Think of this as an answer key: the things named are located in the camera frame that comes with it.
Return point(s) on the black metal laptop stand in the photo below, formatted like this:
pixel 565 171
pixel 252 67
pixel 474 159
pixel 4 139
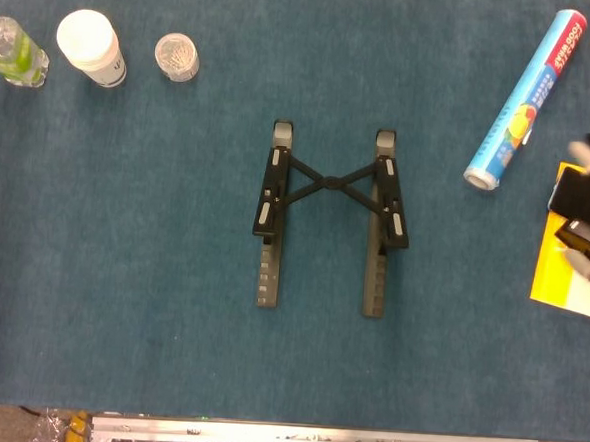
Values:
pixel 330 182

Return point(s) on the black phone blue case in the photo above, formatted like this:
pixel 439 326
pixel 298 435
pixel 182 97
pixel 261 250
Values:
pixel 572 195

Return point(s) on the black stapler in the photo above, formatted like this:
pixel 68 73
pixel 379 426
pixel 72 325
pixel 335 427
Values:
pixel 581 241

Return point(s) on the blue food wrap roll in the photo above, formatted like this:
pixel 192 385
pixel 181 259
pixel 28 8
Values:
pixel 528 100

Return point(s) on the yellow white booklet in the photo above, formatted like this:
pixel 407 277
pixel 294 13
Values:
pixel 554 277

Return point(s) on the clear plastic toothpick jar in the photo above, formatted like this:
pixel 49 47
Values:
pixel 176 56

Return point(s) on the teal table cloth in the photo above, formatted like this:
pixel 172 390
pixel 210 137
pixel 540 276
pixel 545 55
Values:
pixel 171 273

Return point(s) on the white paper cup stack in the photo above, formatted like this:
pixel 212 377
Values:
pixel 88 38

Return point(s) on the clear bottle green label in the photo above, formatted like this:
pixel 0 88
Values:
pixel 14 56

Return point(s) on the crumpled clear plastic wrap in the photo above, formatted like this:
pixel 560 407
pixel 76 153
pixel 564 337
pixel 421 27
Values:
pixel 49 429

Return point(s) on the aluminium frame rail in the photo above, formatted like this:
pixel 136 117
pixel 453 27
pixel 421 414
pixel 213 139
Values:
pixel 312 437

